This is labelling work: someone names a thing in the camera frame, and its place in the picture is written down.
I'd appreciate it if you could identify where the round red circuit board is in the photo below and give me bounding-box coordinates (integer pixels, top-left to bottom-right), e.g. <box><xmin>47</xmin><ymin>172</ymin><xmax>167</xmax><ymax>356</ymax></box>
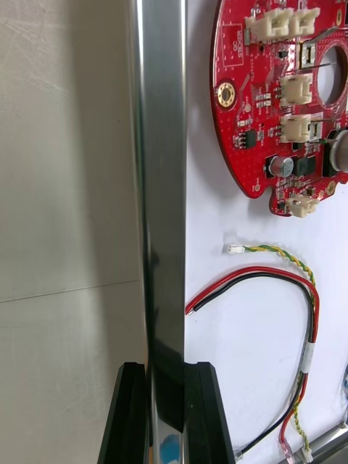
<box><xmin>210</xmin><ymin>0</ymin><xmax>348</xmax><ymax>219</ymax></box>

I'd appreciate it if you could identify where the white paper sheet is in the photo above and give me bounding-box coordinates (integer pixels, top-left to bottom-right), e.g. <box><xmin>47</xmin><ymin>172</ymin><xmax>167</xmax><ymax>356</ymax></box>
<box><xmin>183</xmin><ymin>0</ymin><xmax>348</xmax><ymax>457</ymax></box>

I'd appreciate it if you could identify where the steel tray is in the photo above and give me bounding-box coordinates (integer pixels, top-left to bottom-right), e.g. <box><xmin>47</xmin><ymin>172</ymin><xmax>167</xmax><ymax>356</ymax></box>
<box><xmin>126</xmin><ymin>0</ymin><xmax>348</xmax><ymax>464</ymax></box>

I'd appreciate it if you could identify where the red black green-yellow wire harness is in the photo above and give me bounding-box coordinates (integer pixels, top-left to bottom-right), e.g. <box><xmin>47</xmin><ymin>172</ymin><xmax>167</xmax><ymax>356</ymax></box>
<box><xmin>184</xmin><ymin>243</ymin><xmax>322</xmax><ymax>464</ymax></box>

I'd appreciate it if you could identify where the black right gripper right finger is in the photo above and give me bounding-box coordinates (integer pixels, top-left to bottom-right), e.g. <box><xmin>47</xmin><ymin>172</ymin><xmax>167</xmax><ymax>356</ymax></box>
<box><xmin>183</xmin><ymin>361</ymin><xmax>236</xmax><ymax>464</ymax></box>

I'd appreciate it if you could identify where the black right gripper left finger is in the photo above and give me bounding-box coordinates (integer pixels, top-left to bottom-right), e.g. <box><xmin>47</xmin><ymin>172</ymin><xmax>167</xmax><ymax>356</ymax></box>
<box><xmin>96</xmin><ymin>361</ymin><xmax>149</xmax><ymax>464</ymax></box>

